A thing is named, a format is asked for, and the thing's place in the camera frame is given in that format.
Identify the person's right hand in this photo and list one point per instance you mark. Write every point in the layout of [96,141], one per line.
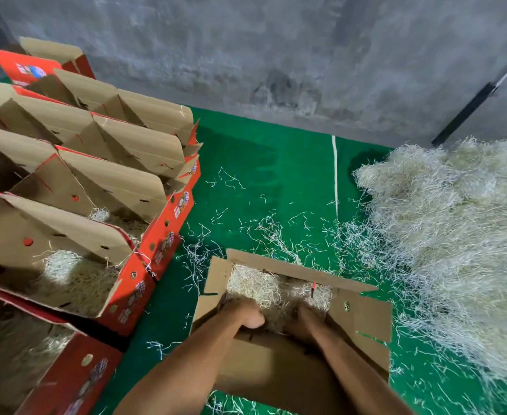
[310,326]

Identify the person's left hand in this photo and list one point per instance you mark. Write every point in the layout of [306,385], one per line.
[240,313]

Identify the pile of shredded paper filler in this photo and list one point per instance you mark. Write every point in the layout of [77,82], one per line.
[461,237]

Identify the group of red fruit boxes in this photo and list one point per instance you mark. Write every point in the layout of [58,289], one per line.
[50,52]

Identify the person's right forearm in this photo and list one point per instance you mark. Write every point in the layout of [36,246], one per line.
[361,380]

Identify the person's left forearm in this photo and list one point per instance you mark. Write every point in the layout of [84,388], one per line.
[180,371]

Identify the white pole with black grip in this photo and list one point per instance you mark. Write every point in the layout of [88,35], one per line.
[465,112]

